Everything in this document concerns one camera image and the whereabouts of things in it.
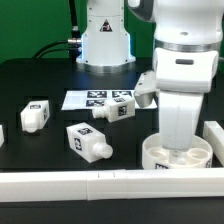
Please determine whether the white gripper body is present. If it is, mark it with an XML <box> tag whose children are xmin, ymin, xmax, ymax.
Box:
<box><xmin>159</xmin><ymin>91</ymin><xmax>203</xmax><ymax>151</ymax></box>

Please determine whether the white round stool seat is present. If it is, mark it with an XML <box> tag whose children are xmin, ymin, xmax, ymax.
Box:
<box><xmin>142</xmin><ymin>133</ymin><xmax>213</xmax><ymax>170</ymax></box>

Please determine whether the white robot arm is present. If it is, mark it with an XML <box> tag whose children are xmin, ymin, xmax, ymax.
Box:
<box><xmin>77</xmin><ymin>0</ymin><xmax>224</xmax><ymax>151</ymax></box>

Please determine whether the white right fence block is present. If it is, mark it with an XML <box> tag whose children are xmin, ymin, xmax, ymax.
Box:
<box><xmin>203</xmin><ymin>121</ymin><xmax>224</xmax><ymax>167</ymax></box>

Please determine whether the white fence block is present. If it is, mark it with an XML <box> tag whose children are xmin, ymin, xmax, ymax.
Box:
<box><xmin>203</xmin><ymin>121</ymin><xmax>224</xmax><ymax>167</ymax></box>
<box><xmin>0</xmin><ymin>125</ymin><xmax>4</xmax><ymax>147</ymax></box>

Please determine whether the white marker sheet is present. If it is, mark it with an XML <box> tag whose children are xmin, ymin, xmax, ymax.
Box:
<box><xmin>61</xmin><ymin>89</ymin><xmax>158</xmax><ymax>111</ymax></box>

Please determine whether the white left fence block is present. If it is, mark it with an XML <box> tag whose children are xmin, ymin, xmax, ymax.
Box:
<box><xmin>0</xmin><ymin>125</ymin><xmax>4</xmax><ymax>147</ymax></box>

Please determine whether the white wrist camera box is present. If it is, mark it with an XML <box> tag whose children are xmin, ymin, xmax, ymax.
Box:
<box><xmin>134</xmin><ymin>70</ymin><xmax>159</xmax><ymax>108</ymax></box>

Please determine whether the white front fence rail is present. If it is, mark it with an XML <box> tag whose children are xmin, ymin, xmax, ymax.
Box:
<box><xmin>0</xmin><ymin>168</ymin><xmax>224</xmax><ymax>202</ymax></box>

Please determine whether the black cable on base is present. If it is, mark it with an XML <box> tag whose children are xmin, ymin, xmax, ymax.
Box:
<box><xmin>32</xmin><ymin>0</ymin><xmax>83</xmax><ymax>60</ymax></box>

